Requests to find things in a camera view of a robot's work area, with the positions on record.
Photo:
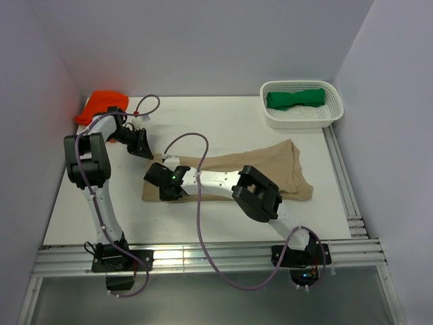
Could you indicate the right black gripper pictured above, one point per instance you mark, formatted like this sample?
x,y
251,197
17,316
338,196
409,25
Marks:
x,y
165,197

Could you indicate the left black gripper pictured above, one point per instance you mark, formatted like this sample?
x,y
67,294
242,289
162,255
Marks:
x,y
142,146

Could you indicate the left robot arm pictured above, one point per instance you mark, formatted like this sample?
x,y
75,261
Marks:
x,y
88,167

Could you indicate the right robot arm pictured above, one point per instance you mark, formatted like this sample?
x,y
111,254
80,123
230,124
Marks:
x,y
256,195

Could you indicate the orange t-shirt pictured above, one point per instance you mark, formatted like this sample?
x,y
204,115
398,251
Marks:
x,y
99,102

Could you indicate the rolled green t-shirt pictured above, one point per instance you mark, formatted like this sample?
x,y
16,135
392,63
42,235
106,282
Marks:
x,y
284,100

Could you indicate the white plastic basket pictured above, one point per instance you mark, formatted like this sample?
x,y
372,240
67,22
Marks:
x,y
302,117

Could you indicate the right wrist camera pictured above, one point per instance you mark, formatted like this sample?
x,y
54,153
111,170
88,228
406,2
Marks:
x,y
171,161

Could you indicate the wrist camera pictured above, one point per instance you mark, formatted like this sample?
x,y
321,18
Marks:
x,y
171,161
139,121

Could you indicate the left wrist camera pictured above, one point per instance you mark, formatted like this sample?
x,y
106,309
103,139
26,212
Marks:
x,y
139,121

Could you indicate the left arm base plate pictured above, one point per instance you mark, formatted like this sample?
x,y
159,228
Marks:
x,y
114,261

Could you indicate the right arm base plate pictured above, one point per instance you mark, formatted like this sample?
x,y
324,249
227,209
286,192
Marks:
x,y
301,259

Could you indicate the aluminium rail frame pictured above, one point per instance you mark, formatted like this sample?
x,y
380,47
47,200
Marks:
x,y
359,251

